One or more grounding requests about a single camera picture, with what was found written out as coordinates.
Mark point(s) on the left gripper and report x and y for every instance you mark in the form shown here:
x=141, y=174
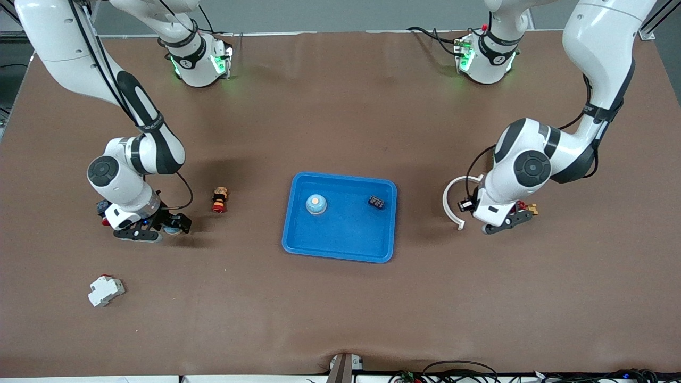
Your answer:
x=515, y=211

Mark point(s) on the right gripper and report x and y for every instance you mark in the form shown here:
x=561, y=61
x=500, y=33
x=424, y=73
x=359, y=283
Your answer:
x=164, y=217

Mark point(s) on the blue dome call bell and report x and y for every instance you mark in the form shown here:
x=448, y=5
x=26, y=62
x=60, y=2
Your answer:
x=172, y=230
x=316, y=206

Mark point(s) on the dark terminal block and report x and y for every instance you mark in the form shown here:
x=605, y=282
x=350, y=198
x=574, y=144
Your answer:
x=376, y=202

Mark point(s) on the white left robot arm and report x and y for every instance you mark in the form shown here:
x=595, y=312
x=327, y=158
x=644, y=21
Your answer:
x=601, y=42

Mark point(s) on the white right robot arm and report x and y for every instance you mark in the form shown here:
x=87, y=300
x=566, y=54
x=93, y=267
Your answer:
x=58, y=48

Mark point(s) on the blue plastic tray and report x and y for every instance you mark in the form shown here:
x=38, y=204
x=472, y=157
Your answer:
x=340, y=239

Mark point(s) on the white curved plastic clamp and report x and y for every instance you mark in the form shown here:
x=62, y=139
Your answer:
x=445, y=205

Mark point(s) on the red yellow push button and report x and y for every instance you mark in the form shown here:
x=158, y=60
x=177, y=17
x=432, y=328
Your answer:
x=219, y=198

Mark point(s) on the red emergency stop button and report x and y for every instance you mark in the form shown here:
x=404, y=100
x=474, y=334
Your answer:
x=101, y=206

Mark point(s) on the white circuit breaker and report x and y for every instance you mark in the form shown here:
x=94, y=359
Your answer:
x=105, y=291

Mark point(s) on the brown table cover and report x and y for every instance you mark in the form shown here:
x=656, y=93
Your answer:
x=340, y=319

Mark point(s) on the aluminium frame post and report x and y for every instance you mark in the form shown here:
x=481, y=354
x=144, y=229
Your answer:
x=646, y=35

